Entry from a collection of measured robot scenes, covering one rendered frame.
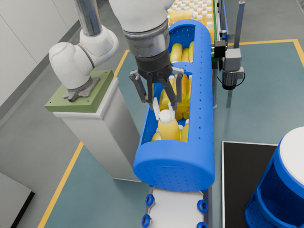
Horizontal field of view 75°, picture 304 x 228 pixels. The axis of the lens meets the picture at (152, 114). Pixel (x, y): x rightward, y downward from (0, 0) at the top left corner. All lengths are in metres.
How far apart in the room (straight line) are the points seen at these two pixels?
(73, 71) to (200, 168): 0.81
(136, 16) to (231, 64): 1.29
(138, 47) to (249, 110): 2.05
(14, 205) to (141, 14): 2.10
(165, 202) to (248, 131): 1.48
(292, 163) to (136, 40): 0.69
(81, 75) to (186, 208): 0.83
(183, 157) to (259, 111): 1.84
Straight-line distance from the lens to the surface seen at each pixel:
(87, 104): 1.12
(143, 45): 0.39
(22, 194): 2.30
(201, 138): 0.67
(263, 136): 2.19
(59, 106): 1.25
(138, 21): 0.37
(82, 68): 1.16
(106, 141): 1.40
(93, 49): 1.15
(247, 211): 1.68
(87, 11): 1.05
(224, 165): 1.80
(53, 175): 2.42
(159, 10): 0.38
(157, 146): 0.63
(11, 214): 2.28
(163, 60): 0.43
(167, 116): 0.59
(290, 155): 0.88
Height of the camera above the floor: 1.76
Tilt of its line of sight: 48 degrees down
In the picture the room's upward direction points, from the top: 17 degrees counter-clockwise
